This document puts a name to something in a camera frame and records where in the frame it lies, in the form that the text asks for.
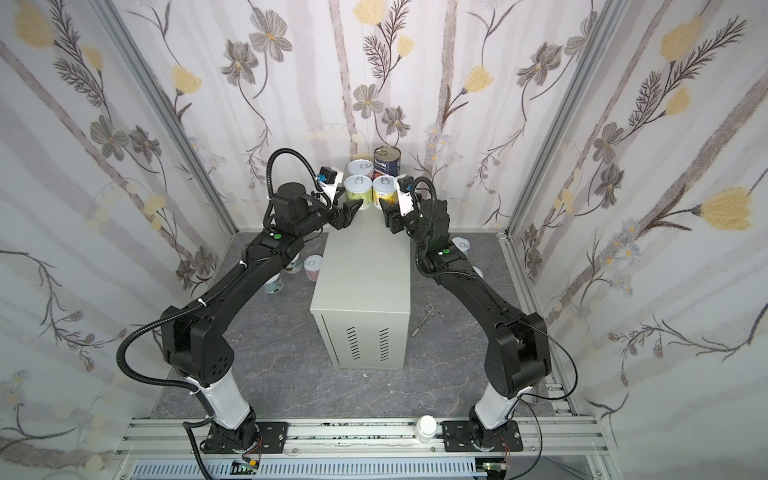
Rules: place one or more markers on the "grey metal cabinet box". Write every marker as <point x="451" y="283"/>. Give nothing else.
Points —
<point x="362" y="298"/>

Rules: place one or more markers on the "small metal scissors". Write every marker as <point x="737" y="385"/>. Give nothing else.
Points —
<point x="429" y="311"/>

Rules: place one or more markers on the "yellow label can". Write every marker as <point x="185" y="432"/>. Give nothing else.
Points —
<point x="384" y="190"/>

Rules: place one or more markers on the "green label can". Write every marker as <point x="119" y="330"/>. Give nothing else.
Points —
<point x="359" y="187"/>

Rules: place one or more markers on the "pink label can left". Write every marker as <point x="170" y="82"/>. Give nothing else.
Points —
<point x="312" y="266"/>

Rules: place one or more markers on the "white cable duct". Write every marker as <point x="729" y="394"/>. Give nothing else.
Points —
<point x="348" y="468"/>

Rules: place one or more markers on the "blue red tomato can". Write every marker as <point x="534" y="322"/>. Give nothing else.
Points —
<point x="387" y="161"/>

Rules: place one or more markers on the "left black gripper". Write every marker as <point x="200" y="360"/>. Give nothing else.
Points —
<point x="344" y="218"/>

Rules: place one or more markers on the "white dark can right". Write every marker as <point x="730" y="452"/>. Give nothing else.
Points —
<point x="463" y="244"/>

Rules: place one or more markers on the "aluminium rail frame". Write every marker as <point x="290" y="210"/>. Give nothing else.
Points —
<point x="564" y="447"/>

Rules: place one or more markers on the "pink white can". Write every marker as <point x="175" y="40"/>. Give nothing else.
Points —
<point x="363" y="167"/>

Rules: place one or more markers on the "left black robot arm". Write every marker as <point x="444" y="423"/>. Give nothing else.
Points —
<point x="193" y="337"/>

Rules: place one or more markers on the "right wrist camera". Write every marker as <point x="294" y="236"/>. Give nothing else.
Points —
<point x="405" y="187"/>

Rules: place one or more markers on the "teal label can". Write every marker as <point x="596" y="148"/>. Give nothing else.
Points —
<point x="273" y="284"/>

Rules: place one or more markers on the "dark label can left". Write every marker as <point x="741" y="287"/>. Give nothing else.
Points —
<point x="295" y="265"/>

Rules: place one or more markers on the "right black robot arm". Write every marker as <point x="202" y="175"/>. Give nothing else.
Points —
<point x="518" y="352"/>

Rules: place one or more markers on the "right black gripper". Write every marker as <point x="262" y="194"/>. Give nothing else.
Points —
<point x="402" y="218"/>

